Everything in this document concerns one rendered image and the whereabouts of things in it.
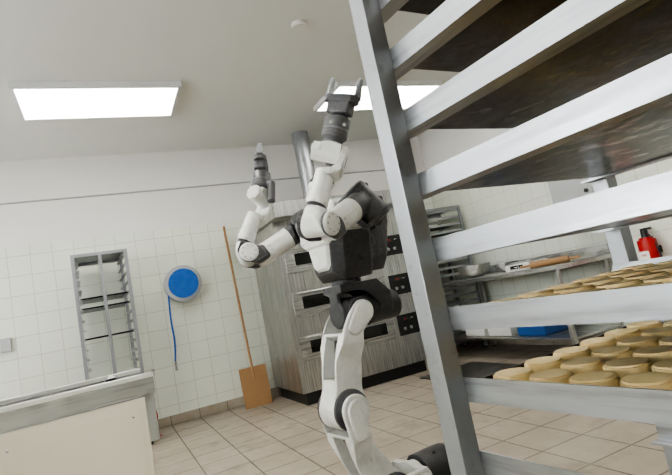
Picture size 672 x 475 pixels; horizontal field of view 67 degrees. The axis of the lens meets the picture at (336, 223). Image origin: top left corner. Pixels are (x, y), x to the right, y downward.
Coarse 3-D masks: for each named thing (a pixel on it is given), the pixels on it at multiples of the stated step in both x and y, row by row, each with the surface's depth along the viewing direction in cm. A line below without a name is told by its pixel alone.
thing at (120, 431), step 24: (96, 408) 142; (120, 408) 144; (144, 408) 147; (24, 432) 133; (48, 432) 135; (72, 432) 138; (96, 432) 140; (120, 432) 143; (144, 432) 146; (0, 456) 129; (24, 456) 132; (48, 456) 134; (72, 456) 136; (96, 456) 139; (120, 456) 142; (144, 456) 144
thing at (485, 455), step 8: (488, 456) 62; (496, 456) 61; (504, 456) 60; (488, 464) 62; (496, 464) 61; (504, 464) 60; (512, 464) 59; (520, 464) 58; (528, 464) 57; (536, 464) 56; (544, 464) 56; (488, 472) 62; (496, 472) 61; (504, 472) 60; (512, 472) 59; (520, 472) 58; (528, 472) 57; (536, 472) 56; (544, 472) 55; (552, 472) 54; (560, 472) 54; (568, 472) 53; (576, 472) 52
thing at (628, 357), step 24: (624, 336) 75; (648, 336) 70; (528, 360) 70; (552, 360) 67; (576, 360) 64; (600, 360) 62; (624, 360) 59; (648, 360) 57; (600, 384) 53; (624, 384) 50; (648, 384) 48
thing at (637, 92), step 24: (648, 72) 42; (600, 96) 46; (624, 96) 44; (648, 96) 42; (552, 120) 50; (576, 120) 48; (600, 120) 46; (480, 144) 58; (504, 144) 55; (528, 144) 53; (552, 144) 52; (432, 168) 66; (456, 168) 62; (480, 168) 59; (432, 192) 67
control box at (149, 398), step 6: (150, 396) 153; (150, 402) 153; (150, 408) 152; (150, 414) 152; (156, 414) 153; (150, 420) 152; (156, 420) 152; (150, 426) 151; (156, 426) 152; (150, 432) 151; (156, 432) 152; (156, 438) 151
